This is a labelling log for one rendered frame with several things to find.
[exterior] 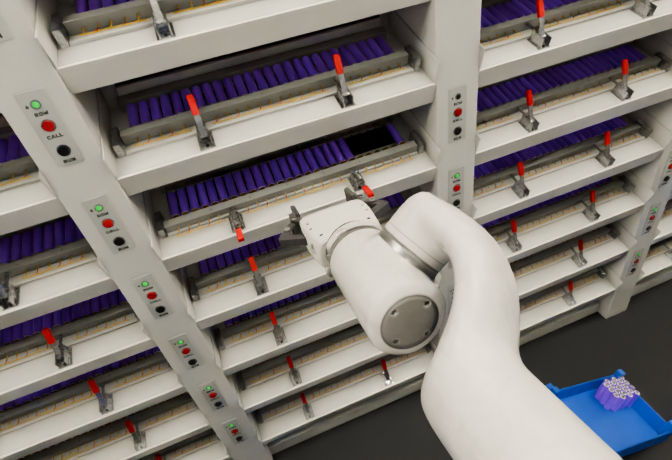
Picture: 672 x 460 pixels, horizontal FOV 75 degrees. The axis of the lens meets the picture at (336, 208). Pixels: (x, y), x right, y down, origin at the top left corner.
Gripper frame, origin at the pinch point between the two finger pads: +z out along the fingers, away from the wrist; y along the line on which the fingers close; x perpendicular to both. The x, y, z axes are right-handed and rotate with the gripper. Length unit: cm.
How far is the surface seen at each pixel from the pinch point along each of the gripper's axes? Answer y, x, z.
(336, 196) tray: 6.9, -8.1, 20.2
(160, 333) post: -38, -27, 23
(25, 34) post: -31.5, 33.7, 10.1
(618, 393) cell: 76, -97, 10
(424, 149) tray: 30.0, -5.7, 23.8
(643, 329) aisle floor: 108, -102, 30
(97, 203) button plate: -34.8, 7.0, 15.6
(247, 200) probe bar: -10.9, -3.8, 22.9
